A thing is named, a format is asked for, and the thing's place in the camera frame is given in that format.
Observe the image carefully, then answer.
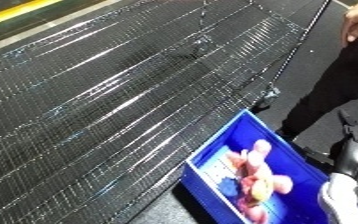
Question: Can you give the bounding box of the pink soft toy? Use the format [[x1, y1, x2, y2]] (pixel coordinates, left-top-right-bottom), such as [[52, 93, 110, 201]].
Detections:
[[223, 139, 297, 224]]

